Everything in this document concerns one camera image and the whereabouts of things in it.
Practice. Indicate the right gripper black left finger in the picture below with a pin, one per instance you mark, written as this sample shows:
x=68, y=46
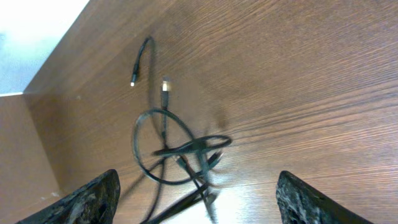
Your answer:
x=95, y=202

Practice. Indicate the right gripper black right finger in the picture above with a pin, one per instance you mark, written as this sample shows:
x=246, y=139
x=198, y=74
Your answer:
x=299, y=202

